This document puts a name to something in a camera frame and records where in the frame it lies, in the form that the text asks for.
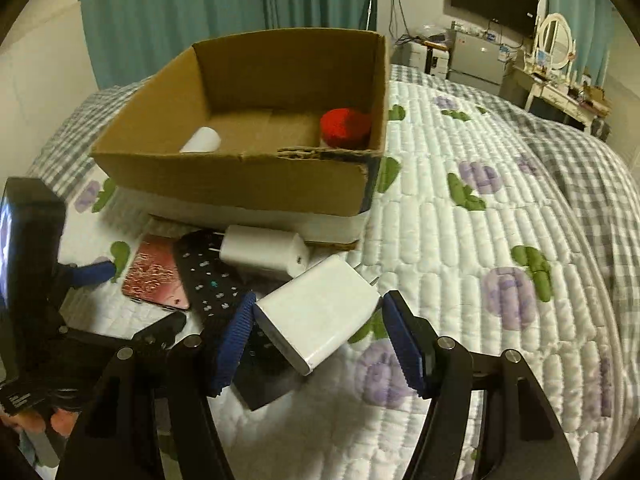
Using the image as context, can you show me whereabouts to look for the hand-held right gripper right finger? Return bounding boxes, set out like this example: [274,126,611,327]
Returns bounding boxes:
[382,290,583,480]

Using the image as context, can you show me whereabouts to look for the hanging wall cables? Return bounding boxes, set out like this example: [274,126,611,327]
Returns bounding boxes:
[389,0,426,46]

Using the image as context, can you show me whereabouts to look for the white oval mirror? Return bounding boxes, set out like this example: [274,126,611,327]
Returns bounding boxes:
[534,12,577,72]

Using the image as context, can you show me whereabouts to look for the white floral quilt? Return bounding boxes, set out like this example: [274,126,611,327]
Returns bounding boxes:
[55,65,632,480]

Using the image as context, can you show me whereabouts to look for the red round lid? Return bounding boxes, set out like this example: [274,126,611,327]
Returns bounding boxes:
[320,108,374,150]

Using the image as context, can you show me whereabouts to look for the white charger plug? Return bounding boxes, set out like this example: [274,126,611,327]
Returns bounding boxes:
[254,254,387,376]
[210,225,311,279]

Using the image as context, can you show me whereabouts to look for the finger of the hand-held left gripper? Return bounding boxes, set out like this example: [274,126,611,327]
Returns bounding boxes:
[59,311,187,361]
[56,258,117,290]

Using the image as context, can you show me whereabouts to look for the black remote control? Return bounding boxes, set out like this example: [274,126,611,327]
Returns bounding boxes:
[174,230,307,412]

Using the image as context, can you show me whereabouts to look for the white cabinet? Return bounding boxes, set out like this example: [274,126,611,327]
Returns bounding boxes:
[401,40,451,79]

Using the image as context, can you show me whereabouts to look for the teal curtain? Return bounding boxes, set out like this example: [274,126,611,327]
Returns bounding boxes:
[546,0,617,86]
[77,0,380,92]

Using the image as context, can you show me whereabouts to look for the brown cardboard box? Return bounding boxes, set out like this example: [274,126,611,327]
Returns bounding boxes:
[90,29,391,217]

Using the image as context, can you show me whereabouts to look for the person's left hand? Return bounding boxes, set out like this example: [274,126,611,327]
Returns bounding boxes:
[0,402,85,438]

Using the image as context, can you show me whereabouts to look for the white cylinder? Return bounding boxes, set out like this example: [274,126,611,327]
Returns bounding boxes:
[178,127,222,154]

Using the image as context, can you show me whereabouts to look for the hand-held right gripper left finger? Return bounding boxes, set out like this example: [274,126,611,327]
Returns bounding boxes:
[55,291,258,480]

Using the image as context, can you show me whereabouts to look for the grey plaid bedsheet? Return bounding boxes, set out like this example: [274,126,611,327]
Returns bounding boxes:
[26,64,640,413]

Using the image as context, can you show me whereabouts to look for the white vanity table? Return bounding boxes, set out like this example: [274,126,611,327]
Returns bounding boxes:
[501,62,610,132]

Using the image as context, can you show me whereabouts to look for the silver mini fridge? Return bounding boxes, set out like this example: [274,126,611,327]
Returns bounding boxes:
[446,30,507,86]

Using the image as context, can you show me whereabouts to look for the red patterned phone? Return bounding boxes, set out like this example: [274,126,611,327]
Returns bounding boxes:
[121,233,191,314]

